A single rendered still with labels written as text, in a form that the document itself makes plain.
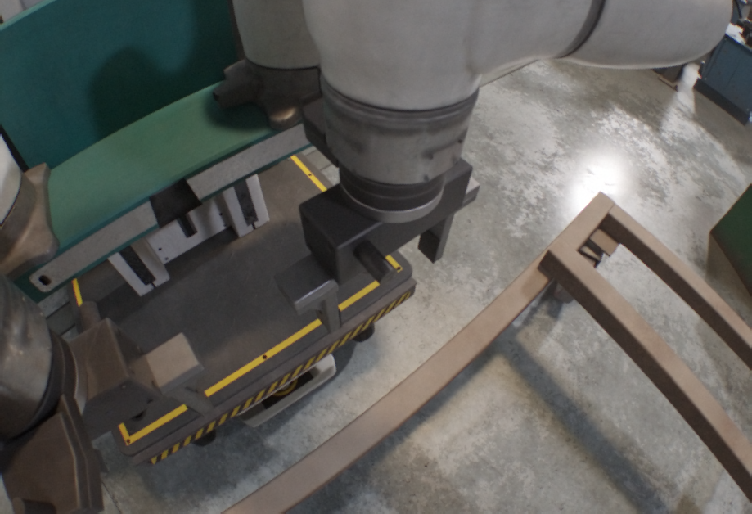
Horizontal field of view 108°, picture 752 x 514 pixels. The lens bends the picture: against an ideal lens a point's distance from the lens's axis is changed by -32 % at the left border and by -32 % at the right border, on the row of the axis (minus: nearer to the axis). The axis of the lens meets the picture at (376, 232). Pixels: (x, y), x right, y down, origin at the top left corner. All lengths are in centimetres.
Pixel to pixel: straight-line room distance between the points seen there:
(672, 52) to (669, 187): 175
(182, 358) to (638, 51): 35
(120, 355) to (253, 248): 64
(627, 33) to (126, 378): 33
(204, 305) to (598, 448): 105
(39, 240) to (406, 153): 40
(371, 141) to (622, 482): 115
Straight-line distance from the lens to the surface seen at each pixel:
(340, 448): 72
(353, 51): 18
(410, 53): 17
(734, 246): 192
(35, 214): 52
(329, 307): 34
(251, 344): 77
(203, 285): 86
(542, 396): 114
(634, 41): 23
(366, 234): 26
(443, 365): 76
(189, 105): 58
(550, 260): 90
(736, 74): 324
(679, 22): 25
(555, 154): 174
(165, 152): 51
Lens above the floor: 102
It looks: 53 degrees down
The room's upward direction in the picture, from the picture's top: 3 degrees clockwise
